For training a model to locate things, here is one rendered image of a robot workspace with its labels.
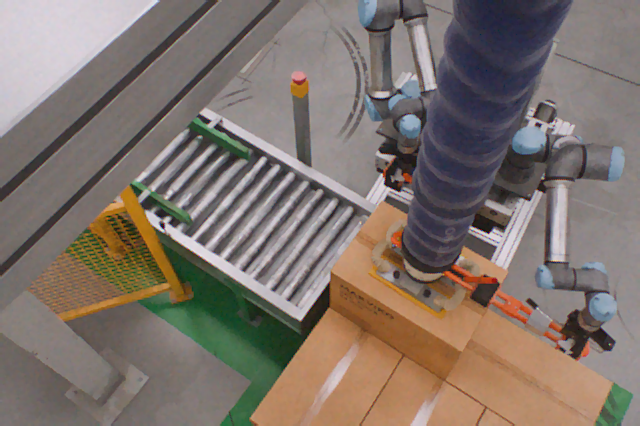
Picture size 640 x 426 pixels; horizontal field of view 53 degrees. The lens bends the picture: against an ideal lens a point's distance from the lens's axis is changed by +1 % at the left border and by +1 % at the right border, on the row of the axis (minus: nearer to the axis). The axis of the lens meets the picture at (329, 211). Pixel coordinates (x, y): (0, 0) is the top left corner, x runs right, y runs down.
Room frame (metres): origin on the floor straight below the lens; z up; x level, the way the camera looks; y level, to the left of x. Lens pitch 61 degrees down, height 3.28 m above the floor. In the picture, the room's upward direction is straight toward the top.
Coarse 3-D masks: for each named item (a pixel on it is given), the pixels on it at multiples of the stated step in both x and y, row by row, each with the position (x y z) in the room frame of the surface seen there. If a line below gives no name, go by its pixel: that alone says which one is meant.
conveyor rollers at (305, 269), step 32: (160, 160) 1.84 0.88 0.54; (224, 160) 1.84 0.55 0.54; (192, 192) 1.64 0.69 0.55; (256, 192) 1.64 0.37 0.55; (320, 192) 1.64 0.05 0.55; (192, 224) 1.47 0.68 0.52; (224, 224) 1.46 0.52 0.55; (256, 224) 1.47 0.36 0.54; (320, 224) 1.46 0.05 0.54; (224, 256) 1.29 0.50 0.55; (288, 256) 1.29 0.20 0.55; (320, 256) 1.29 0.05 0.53; (288, 288) 1.12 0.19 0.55
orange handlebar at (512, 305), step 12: (408, 180) 1.38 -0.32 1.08; (396, 240) 1.10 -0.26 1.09; (456, 276) 0.95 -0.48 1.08; (468, 276) 0.95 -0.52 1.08; (468, 288) 0.90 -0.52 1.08; (516, 300) 0.85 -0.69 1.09; (504, 312) 0.82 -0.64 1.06; (516, 312) 0.81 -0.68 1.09; (528, 312) 0.81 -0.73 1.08; (552, 324) 0.76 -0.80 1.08; (552, 336) 0.72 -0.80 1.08; (588, 348) 0.68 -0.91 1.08
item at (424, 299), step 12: (396, 264) 1.05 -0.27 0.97; (372, 276) 1.01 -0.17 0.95; (384, 276) 1.00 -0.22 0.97; (396, 276) 0.99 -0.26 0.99; (396, 288) 0.95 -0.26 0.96; (432, 288) 0.95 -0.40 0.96; (420, 300) 0.90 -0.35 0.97; (432, 300) 0.90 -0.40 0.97; (432, 312) 0.85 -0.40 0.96; (444, 312) 0.85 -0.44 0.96
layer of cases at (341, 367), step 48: (336, 336) 0.89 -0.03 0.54; (480, 336) 0.89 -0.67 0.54; (528, 336) 0.90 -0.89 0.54; (288, 384) 0.68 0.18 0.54; (336, 384) 0.68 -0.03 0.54; (384, 384) 0.68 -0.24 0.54; (432, 384) 0.68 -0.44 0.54; (480, 384) 0.68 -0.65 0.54; (528, 384) 0.68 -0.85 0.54; (576, 384) 0.69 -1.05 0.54
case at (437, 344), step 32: (384, 224) 1.25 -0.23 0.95; (352, 256) 1.10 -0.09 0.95; (480, 256) 1.10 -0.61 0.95; (352, 288) 0.97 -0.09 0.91; (384, 288) 0.96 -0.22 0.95; (448, 288) 0.96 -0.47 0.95; (384, 320) 0.88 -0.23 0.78; (416, 320) 0.83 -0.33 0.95; (448, 320) 0.83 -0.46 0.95; (480, 320) 0.83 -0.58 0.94; (416, 352) 0.79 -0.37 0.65; (448, 352) 0.73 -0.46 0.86
